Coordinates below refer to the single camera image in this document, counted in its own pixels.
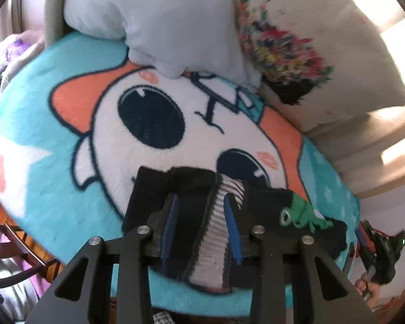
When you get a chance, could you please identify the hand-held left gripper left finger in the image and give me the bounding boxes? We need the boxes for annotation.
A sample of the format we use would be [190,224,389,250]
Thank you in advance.
[26,193,182,324]

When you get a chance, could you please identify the person's right hand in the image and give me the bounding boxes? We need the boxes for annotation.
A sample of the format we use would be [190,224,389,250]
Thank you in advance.
[354,272,382,312]

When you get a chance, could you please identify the dark wooden chair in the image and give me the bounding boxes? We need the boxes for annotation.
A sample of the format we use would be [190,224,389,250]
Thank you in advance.
[0,221,56,306]

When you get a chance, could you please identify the beige sofa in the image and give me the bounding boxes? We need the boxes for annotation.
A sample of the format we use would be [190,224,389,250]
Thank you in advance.
[0,0,405,200]

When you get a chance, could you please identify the cartoon printed blanket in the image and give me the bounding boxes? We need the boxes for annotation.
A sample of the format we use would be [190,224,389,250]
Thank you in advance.
[0,31,361,311]

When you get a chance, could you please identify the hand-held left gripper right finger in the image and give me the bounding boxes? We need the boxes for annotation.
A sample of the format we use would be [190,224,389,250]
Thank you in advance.
[223,193,379,324]

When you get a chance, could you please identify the light blue pillow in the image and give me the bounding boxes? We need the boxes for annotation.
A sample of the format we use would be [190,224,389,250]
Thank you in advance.
[63,0,262,88]

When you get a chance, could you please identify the cream floral printed pillow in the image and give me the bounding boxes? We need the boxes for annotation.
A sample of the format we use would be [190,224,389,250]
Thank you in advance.
[229,0,405,132]

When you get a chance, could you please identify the purple printed cloth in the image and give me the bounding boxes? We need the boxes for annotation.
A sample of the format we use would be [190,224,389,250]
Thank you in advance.
[0,29,48,97]

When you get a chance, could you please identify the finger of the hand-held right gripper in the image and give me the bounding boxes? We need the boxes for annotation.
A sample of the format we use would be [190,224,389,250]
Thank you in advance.
[354,228,367,259]

